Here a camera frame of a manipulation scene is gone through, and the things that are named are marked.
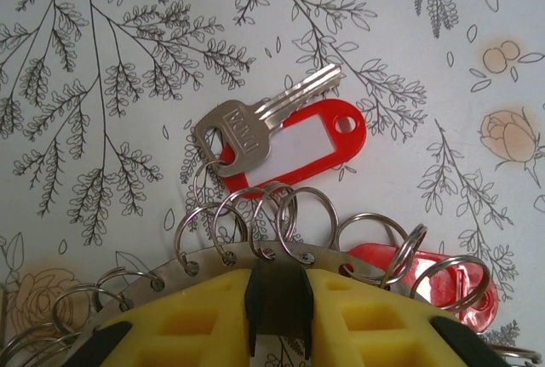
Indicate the floral patterned table cover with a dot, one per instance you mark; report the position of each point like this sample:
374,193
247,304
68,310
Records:
127,171

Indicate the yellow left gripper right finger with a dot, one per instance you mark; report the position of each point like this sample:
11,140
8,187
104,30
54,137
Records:
374,333

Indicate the silver key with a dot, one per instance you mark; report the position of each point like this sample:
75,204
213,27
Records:
238,137

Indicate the red key tag white label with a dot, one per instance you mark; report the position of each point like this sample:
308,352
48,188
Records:
353,145

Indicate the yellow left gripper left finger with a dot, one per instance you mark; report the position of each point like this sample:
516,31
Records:
179,333

